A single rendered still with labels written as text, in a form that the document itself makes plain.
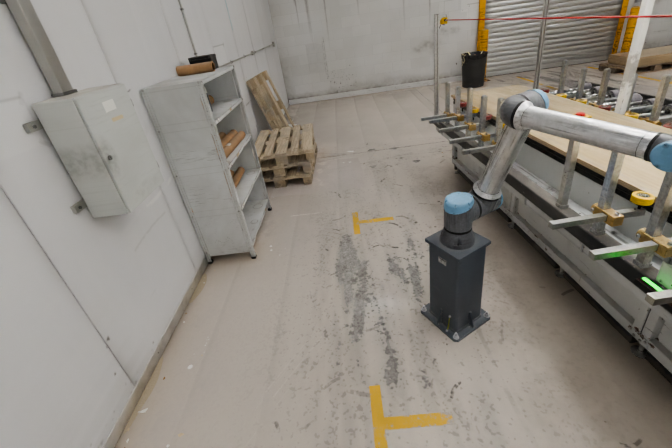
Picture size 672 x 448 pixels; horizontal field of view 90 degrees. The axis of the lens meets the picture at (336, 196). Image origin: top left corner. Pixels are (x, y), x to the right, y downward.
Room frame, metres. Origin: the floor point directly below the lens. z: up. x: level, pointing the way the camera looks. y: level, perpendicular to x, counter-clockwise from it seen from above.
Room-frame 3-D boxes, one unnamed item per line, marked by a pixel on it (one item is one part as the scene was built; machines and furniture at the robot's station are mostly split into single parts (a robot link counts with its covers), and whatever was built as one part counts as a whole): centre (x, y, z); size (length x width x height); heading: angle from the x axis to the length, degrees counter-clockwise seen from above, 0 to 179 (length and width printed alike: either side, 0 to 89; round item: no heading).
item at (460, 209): (1.55, -0.65, 0.79); 0.17 x 0.15 x 0.18; 114
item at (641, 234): (1.03, -1.24, 0.84); 0.14 x 0.06 x 0.05; 0
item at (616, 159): (1.30, -1.24, 0.92); 0.04 x 0.04 x 0.48; 0
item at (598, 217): (1.26, -1.18, 0.82); 0.44 x 0.03 x 0.04; 90
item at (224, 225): (2.95, 0.99, 0.78); 0.90 x 0.45 x 1.55; 176
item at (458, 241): (1.54, -0.64, 0.65); 0.19 x 0.19 x 0.10
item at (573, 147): (1.56, -1.24, 0.93); 0.05 x 0.05 x 0.45; 0
